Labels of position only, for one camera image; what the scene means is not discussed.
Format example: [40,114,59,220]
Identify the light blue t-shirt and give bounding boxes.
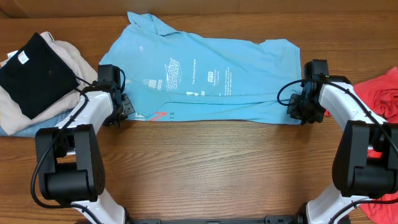
[101,12,301,124]

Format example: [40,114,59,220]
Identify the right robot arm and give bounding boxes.
[265,59,397,224]

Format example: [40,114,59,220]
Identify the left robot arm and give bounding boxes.
[30,64,134,223]

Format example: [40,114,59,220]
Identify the folded black shirt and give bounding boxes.
[1,33,79,119]

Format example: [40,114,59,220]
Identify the folded blue jeans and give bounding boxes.
[11,109,72,138]

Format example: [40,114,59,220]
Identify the red t-shirt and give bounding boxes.
[323,66,398,224]

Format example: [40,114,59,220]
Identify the folded beige garment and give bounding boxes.
[1,32,98,136]

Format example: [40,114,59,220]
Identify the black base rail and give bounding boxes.
[126,213,308,224]

